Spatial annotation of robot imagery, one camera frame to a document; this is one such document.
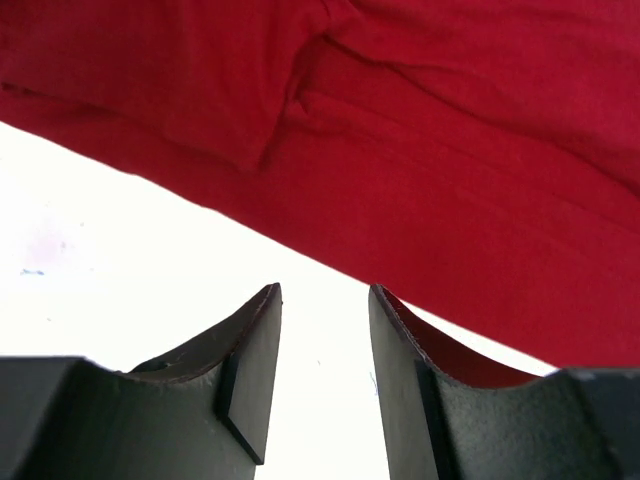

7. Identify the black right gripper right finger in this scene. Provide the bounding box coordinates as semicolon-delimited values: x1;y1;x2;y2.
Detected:
369;285;639;479

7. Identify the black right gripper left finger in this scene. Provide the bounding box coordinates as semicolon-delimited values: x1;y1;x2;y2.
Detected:
1;284;282;479

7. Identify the dark red t shirt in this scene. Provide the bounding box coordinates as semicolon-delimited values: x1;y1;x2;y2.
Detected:
1;1;639;367

